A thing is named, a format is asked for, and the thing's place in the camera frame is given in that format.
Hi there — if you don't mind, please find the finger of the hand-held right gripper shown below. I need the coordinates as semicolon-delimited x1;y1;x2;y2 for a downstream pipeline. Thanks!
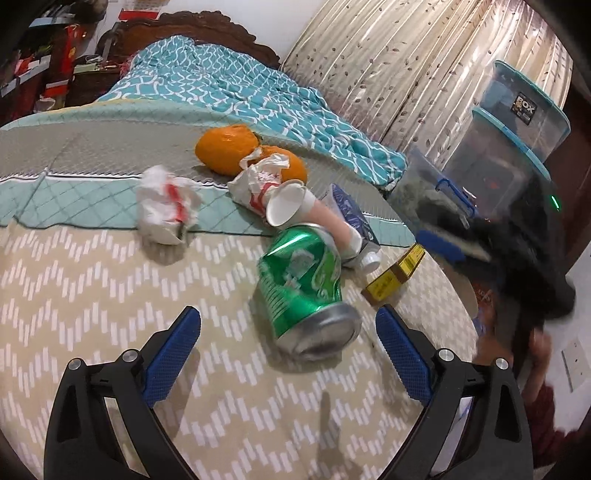
414;228;492;266

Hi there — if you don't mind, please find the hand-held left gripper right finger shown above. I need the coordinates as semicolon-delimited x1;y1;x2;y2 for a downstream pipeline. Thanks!
375;305;535;480

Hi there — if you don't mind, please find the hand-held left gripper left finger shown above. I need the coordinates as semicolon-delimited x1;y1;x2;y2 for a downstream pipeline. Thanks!
44;305;201;480

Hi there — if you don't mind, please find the beige round waste bin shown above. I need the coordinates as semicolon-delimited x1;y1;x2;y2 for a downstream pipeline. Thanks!
436;256;497;337

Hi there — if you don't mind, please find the yellow red cardboard box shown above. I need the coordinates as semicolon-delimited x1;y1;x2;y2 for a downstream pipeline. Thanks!
361;243;428;304

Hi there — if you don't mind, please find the blue patterned packet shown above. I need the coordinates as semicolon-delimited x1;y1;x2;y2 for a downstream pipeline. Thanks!
329;183;382;252

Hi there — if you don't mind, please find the pink drink bottle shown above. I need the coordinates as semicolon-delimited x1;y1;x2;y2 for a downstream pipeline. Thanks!
295;191;382;271

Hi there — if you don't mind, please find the crushed green drink can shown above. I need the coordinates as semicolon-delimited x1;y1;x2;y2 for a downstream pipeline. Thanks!
256;223;363;363

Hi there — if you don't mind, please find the white plastic bag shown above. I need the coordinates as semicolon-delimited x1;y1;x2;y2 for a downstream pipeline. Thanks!
135;165;204;245

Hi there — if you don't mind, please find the white paper cup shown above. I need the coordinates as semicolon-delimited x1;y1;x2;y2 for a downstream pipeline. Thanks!
265;180;308;228

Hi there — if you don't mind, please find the small orange fruit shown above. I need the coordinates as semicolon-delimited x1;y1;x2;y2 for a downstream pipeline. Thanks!
249;144;308;183

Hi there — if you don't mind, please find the white red wrapper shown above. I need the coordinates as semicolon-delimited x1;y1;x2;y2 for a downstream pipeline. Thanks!
227;154;305;217

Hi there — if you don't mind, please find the large orange fruit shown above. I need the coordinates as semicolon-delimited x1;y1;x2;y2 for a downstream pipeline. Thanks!
195;124;262;176

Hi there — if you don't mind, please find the person's right forearm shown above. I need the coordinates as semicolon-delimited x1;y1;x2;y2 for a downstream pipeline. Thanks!
519;330;573;444

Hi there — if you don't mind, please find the zigzag patterned bed sheet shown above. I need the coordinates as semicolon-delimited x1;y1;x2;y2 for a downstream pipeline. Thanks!
0;99;481;480

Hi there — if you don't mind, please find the large clear teal lid box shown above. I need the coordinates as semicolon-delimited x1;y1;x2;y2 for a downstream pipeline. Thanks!
445;108;552;222

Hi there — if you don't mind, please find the small clear teal lid box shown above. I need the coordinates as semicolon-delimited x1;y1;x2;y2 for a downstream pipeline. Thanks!
480;60;572;160

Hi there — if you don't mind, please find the beige leaf print curtain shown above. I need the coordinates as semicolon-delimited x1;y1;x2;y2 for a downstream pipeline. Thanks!
279;0;575;158

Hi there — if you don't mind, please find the teal white patterned quilt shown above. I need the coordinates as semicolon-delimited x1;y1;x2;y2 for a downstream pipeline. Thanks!
97;36;409;188

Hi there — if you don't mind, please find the dark wooden nightstand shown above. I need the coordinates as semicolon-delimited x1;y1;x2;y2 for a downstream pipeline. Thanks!
67;55;123;107

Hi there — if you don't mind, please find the red paper bag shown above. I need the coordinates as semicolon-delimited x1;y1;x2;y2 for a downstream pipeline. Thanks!
39;25;77;100

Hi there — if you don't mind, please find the grey metal shelf rack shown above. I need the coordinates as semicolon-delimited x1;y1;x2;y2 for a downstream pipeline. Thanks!
0;0;61;125

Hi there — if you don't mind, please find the carved wooden headboard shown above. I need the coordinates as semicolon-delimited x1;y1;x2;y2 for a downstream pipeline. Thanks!
97;10;282;72

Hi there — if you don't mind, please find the white wall socket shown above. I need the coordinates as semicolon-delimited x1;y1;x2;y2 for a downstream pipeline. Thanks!
561;339;587;393

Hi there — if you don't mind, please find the red yellow wall calendar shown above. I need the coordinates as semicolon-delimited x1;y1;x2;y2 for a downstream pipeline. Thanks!
117;0;160;21

